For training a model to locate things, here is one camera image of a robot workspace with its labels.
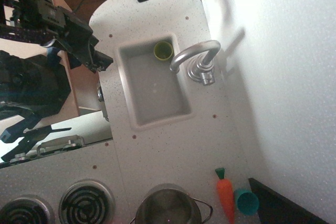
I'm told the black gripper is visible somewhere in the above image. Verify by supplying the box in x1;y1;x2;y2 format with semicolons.
51;7;113;73

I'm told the silver curved faucet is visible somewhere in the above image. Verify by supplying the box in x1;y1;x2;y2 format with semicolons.
170;40;221;86

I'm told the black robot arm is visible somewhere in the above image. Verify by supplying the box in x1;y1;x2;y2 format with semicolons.
1;0;113;73

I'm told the silver stove knob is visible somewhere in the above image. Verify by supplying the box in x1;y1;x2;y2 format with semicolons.
97;85;104;102

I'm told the grey rectangular sink basin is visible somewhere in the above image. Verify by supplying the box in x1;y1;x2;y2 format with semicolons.
116;33;194;131

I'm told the yellow-green plastic cup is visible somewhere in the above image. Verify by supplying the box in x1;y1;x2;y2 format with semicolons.
153;41;174;61

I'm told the right black stove burner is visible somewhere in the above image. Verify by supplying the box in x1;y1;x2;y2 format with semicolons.
58;179;116;223

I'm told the black stove burner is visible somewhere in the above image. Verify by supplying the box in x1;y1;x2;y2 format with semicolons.
1;195;55;223
58;179;116;223

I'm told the silver metal pot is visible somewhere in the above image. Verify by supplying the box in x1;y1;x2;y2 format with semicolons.
130;183;213;223

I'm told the left black stove burner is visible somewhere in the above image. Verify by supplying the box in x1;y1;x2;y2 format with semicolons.
1;195;55;223

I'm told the orange toy carrot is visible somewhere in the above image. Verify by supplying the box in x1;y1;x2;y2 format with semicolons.
215;167;235;223

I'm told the teal plastic cup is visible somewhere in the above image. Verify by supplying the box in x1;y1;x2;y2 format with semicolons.
234;188;260;216

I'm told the black box corner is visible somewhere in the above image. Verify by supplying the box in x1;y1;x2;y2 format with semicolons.
248;178;326;223

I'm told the black clamp with blue handle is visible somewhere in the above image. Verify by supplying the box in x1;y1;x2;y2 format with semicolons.
47;47;82;69

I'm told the silver oven door handle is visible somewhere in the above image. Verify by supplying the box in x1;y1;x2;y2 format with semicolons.
36;135;86;156

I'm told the blue-handled clamp lower left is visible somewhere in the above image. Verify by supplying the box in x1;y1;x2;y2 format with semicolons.
1;114;71;162

